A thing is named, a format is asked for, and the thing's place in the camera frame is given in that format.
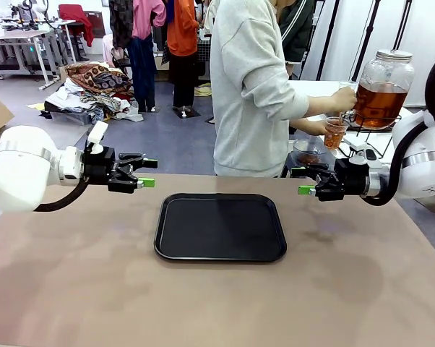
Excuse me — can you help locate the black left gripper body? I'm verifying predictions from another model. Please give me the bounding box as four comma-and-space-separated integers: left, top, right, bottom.
82, 146, 139, 194

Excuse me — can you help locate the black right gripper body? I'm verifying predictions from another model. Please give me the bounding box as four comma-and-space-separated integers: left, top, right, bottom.
313, 160, 371, 202

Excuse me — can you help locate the clear plastic cup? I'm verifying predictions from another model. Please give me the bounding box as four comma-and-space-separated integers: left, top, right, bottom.
324, 116, 348, 151

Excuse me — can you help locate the person's right forearm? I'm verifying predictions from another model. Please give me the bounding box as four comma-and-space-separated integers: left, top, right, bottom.
303, 93, 335, 119

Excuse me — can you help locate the person's left forearm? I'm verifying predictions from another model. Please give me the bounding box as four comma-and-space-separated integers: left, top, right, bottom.
288, 118, 329, 137

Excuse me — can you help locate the glass drink dispenser jar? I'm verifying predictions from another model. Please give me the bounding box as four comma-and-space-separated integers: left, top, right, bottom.
342, 53, 416, 131

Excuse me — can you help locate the person's left hand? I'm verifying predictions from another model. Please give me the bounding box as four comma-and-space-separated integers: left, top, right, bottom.
324, 117, 348, 136

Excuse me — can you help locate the person's right hand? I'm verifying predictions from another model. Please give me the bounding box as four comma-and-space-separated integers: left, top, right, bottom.
329, 87, 358, 113

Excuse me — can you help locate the clear glass bowl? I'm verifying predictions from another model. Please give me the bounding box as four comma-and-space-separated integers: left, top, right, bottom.
292, 138, 330, 166

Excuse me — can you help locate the pile of patterned clothes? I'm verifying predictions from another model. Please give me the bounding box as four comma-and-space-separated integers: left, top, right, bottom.
43, 61, 145, 126

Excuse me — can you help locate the white side table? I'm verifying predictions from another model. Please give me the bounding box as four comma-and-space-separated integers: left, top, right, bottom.
288, 79, 426, 171

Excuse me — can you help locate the black plastic serving tray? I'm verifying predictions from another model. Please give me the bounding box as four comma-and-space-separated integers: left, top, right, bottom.
153, 192, 288, 263

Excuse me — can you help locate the person in grey sweatshirt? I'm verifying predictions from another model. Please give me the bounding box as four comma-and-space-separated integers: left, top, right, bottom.
209, 0, 311, 179

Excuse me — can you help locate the yellow cloth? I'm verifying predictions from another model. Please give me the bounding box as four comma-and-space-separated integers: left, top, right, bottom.
194, 82, 213, 98

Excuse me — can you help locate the silver metal jar lid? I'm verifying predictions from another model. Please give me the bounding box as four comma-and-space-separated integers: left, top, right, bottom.
374, 48, 414, 61

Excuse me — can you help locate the bystander in dark green jacket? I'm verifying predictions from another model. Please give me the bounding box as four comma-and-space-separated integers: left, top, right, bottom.
277, 0, 316, 80

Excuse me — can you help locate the black tripod leg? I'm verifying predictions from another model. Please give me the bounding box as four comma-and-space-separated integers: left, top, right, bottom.
313, 0, 340, 81
350, 0, 382, 84

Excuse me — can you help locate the red cloth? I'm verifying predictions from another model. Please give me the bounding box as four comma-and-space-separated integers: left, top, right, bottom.
58, 4, 95, 48

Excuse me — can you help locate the grey workshop desk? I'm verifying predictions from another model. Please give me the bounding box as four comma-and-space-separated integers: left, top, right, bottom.
0, 20, 77, 91

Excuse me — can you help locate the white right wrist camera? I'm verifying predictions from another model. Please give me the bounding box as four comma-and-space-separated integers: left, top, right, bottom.
342, 140, 384, 169

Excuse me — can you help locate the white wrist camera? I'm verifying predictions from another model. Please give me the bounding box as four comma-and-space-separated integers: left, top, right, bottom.
342, 140, 384, 169
85, 120, 110, 155

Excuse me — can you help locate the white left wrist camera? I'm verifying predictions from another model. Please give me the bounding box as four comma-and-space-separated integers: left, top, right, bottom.
85, 120, 110, 155

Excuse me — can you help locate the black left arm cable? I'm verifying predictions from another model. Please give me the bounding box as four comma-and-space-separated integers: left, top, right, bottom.
33, 176, 92, 213

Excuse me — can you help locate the black wire dispenser stand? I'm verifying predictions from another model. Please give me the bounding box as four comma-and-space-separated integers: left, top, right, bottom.
342, 110, 402, 160

